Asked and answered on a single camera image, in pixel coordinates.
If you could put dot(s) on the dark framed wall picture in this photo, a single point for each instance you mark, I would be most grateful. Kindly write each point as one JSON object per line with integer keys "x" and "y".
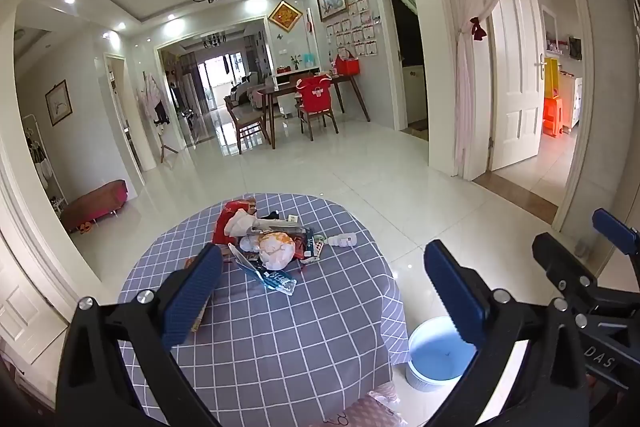
{"x": 58, "y": 103}

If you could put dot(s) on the large red snack bag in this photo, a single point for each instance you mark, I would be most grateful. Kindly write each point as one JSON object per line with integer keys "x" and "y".
{"x": 227, "y": 219}

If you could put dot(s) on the pink patterned cushion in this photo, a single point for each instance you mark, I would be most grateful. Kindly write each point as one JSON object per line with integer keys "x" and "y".
{"x": 370, "y": 409}

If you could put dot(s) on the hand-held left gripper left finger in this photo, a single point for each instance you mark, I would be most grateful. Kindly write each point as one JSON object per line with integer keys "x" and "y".
{"x": 192, "y": 297}

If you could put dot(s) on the pair of orange slippers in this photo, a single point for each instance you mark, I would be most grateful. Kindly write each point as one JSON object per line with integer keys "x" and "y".
{"x": 85, "y": 228}

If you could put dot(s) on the red plastic stool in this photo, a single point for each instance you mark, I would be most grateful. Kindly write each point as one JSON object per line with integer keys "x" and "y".
{"x": 552, "y": 117}

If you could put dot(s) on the white clothes rack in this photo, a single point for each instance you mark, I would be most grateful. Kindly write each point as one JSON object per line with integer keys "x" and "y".
{"x": 42, "y": 167}

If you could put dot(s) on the red gold diamond decoration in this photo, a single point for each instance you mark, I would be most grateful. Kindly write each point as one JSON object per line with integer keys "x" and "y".
{"x": 285, "y": 15}

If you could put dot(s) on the teal box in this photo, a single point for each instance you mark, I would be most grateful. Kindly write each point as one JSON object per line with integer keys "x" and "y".
{"x": 307, "y": 58}

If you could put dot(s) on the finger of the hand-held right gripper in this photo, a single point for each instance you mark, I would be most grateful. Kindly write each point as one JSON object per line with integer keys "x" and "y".
{"x": 617, "y": 232}
{"x": 555, "y": 257}

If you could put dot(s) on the clear blue plastic package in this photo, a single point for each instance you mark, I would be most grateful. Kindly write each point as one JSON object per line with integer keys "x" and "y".
{"x": 277, "y": 279}

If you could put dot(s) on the yellow panel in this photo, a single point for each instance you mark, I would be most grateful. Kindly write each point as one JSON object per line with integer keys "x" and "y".
{"x": 551, "y": 77}

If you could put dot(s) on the grey checked tablecloth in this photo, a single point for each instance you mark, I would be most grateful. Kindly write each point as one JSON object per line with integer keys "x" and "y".
{"x": 300, "y": 347}

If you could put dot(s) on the wooden chair with cover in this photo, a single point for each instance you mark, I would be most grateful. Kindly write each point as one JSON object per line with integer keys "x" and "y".
{"x": 316, "y": 121}

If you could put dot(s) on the wooden coat stand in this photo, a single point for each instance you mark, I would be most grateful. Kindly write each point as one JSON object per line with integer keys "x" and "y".
{"x": 152, "y": 99}

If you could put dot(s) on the pink lace curtain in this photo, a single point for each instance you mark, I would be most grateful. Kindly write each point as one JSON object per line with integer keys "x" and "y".
{"x": 465, "y": 82}

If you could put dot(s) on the small black chandelier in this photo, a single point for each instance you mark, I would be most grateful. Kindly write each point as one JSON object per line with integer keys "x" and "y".
{"x": 215, "y": 40}

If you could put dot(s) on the white cabinet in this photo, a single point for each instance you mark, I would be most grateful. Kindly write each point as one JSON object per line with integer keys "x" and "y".
{"x": 414, "y": 92}

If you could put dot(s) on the wooden dining table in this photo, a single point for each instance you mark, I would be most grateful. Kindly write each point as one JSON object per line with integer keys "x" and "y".
{"x": 285, "y": 88}

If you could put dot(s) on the white panelled door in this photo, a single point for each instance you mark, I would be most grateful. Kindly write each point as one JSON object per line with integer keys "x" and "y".
{"x": 515, "y": 82}
{"x": 20, "y": 307}

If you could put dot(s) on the red upholstered bench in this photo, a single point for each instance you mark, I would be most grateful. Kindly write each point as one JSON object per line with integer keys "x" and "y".
{"x": 95, "y": 204}

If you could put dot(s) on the crumpled white orange paper bag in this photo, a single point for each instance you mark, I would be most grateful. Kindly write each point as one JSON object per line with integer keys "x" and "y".
{"x": 272, "y": 252}

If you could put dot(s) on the red chair cover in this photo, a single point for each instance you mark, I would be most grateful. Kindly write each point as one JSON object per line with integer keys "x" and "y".
{"x": 315, "y": 94}

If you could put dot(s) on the grey sofa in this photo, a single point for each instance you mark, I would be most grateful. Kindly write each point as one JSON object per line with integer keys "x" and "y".
{"x": 240, "y": 94}

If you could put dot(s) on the dark red bow tieback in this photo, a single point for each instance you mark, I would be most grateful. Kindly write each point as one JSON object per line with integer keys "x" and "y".
{"x": 479, "y": 29}

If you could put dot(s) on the red basket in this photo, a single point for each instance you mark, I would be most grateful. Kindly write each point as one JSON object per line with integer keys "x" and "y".
{"x": 348, "y": 66}

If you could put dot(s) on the red blue snack packet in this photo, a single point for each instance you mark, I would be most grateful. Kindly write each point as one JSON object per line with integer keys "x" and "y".
{"x": 310, "y": 247}

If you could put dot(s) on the small white bottle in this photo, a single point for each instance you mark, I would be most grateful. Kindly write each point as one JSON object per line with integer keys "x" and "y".
{"x": 345, "y": 239}

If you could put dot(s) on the group of wall certificates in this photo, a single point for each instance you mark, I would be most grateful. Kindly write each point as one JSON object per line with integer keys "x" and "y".
{"x": 357, "y": 34}

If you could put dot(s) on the crumpled white paper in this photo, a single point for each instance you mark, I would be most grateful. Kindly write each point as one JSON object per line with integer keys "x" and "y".
{"x": 245, "y": 223}

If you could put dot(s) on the bare wooden chair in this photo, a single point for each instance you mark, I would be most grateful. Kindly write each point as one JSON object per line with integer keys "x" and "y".
{"x": 247, "y": 122}

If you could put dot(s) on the blue plastic bucket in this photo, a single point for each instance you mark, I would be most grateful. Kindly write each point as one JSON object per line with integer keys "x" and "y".
{"x": 435, "y": 357}

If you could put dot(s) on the red wall ornament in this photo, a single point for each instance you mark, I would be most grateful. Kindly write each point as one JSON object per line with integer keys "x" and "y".
{"x": 310, "y": 23}

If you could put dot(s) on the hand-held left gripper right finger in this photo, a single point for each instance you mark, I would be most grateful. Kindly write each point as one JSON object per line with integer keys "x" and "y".
{"x": 457, "y": 292}

